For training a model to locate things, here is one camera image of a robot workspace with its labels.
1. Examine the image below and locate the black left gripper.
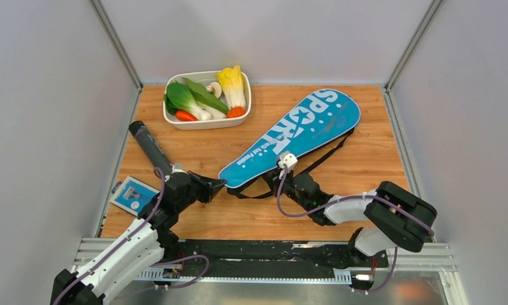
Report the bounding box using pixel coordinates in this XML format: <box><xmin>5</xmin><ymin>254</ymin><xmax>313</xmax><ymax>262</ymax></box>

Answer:
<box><xmin>176</xmin><ymin>170</ymin><xmax>227</xmax><ymax>213</ymax></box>

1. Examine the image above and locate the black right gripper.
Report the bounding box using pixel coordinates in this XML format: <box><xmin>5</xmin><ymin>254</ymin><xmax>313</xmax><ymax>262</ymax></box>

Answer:
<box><xmin>262</xmin><ymin>166</ymin><xmax>311</xmax><ymax>211</ymax></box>

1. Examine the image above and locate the black shuttlecock tube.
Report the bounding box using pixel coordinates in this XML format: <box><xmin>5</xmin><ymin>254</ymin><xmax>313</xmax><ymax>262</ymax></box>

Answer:
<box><xmin>128</xmin><ymin>121</ymin><xmax>173</xmax><ymax>175</ymax></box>

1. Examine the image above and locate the blue racket bag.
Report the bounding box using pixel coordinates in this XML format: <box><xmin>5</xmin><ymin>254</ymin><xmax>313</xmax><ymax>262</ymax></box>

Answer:
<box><xmin>218</xmin><ymin>88</ymin><xmax>361</xmax><ymax>199</ymax></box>

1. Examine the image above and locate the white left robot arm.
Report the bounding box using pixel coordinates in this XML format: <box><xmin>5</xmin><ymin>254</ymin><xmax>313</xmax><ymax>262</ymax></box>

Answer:
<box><xmin>50</xmin><ymin>167</ymin><xmax>226</xmax><ymax>304</ymax></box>

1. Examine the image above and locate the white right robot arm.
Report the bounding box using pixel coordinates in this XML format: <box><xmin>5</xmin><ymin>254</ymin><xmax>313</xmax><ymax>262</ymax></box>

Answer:
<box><xmin>264</xmin><ymin>169</ymin><xmax>438</xmax><ymax>266</ymax></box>

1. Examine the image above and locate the blue book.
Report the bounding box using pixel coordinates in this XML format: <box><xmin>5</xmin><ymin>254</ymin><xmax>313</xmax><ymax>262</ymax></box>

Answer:
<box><xmin>109</xmin><ymin>176</ymin><xmax>159</xmax><ymax>216</ymax></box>

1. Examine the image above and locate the red pepper toy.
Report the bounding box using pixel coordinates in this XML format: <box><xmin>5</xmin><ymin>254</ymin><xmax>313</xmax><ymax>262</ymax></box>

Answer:
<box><xmin>175</xmin><ymin>110</ymin><xmax>198</xmax><ymax>121</ymax></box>

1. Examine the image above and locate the green leaf vegetable toy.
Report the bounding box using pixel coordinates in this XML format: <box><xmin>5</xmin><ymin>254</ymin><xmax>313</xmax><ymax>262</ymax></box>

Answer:
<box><xmin>183</xmin><ymin>78</ymin><xmax>229</xmax><ymax>116</ymax></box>

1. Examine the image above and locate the orange carrot toy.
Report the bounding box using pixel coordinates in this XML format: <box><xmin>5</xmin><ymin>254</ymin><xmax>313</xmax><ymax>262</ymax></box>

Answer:
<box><xmin>226</xmin><ymin>106</ymin><xmax>246</xmax><ymax>118</ymax></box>

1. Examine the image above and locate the white rectangular tray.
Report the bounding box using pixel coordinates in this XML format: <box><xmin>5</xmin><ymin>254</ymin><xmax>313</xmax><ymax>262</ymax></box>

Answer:
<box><xmin>163</xmin><ymin>66</ymin><xmax>252</xmax><ymax>130</ymax></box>

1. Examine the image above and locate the green bok choy toy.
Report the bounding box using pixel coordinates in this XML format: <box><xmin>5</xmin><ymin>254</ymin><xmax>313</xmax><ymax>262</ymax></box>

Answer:
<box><xmin>164</xmin><ymin>82</ymin><xmax>213</xmax><ymax>121</ymax></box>

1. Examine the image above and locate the beige mushroom toy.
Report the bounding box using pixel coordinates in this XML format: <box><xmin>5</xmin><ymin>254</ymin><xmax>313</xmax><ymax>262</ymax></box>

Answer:
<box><xmin>206</xmin><ymin>81</ymin><xmax>222</xmax><ymax>98</ymax></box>

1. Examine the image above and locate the yellow cabbage toy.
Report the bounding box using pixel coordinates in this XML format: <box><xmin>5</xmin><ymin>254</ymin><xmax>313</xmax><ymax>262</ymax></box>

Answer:
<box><xmin>216</xmin><ymin>65</ymin><xmax>246</xmax><ymax>109</ymax></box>

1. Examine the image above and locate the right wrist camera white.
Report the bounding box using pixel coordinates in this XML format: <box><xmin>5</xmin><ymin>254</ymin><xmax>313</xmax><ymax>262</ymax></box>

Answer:
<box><xmin>277</xmin><ymin>151</ymin><xmax>298</xmax><ymax>172</ymax></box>

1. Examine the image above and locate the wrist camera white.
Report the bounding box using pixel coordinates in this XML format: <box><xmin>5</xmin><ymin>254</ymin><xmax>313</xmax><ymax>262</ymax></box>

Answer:
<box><xmin>277</xmin><ymin>151</ymin><xmax>298</xmax><ymax>172</ymax></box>
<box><xmin>169</xmin><ymin>163</ymin><xmax>187</xmax><ymax>175</ymax></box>

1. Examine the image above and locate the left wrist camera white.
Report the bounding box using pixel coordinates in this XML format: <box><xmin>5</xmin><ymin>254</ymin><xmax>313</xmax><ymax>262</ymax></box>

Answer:
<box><xmin>169</xmin><ymin>163</ymin><xmax>187</xmax><ymax>175</ymax></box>

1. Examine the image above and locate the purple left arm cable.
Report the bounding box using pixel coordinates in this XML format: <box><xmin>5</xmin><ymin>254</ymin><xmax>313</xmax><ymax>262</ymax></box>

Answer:
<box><xmin>51</xmin><ymin>166</ymin><xmax>211</xmax><ymax>305</ymax></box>

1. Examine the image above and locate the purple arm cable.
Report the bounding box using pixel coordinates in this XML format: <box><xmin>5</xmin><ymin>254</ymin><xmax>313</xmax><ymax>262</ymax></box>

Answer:
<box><xmin>276</xmin><ymin>166</ymin><xmax>436</xmax><ymax>294</ymax></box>
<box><xmin>51</xmin><ymin>166</ymin><xmax>211</xmax><ymax>305</ymax></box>

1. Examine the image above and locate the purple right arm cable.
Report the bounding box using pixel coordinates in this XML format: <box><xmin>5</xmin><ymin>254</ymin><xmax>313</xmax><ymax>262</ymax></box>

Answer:
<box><xmin>276</xmin><ymin>166</ymin><xmax>436</xmax><ymax>294</ymax></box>

